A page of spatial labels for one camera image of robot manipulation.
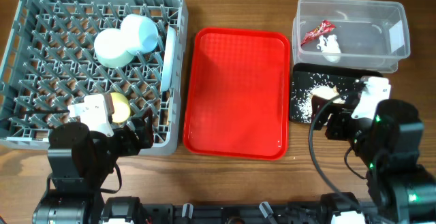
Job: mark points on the light blue bowl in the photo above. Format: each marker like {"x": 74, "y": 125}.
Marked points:
{"x": 140, "y": 34}

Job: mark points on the black food waste tray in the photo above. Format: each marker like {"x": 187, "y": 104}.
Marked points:
{"x": 353, "y": 75}

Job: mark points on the green bowl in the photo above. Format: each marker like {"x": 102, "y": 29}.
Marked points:
{"x": 111, "y": 48}

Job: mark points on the red serving tray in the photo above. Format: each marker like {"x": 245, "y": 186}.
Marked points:
{"x": 238, "y": 97}

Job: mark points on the red snack wrapper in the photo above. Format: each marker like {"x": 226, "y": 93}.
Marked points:
{"x": 324, "y": 27}

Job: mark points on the grey dishwasher rack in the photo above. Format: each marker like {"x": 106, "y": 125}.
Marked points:
{"x": 50, "y": 63}

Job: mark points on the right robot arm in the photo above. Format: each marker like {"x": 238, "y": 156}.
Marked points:
{"x": 388, "y": 144}

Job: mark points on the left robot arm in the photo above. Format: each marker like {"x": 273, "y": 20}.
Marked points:
{"x": 81, "y": 160}

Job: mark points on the rice and food scraps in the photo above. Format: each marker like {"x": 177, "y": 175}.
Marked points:
{"x": 307, "y": 84}

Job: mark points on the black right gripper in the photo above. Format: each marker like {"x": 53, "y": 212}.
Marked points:
{"x": 343, "y": 120}

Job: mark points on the light blue plate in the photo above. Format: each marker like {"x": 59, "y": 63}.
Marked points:
{"x": 168, "y": 60}

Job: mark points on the wooden chopstick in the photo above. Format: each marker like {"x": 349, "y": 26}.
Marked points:
{"x": 169, "y": 107}

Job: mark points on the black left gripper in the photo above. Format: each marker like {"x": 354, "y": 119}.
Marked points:
{"x": 132, "y": 145}

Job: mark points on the crumpled white tissue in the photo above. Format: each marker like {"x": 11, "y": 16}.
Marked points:
{"x": 330, "y": 47}

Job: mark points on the clear plastic waste bin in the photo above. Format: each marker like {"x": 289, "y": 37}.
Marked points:
{"x": 372, "y": 35}

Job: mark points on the yellow plastic cup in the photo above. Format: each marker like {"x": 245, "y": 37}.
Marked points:
{"x": 121, "y": 108}

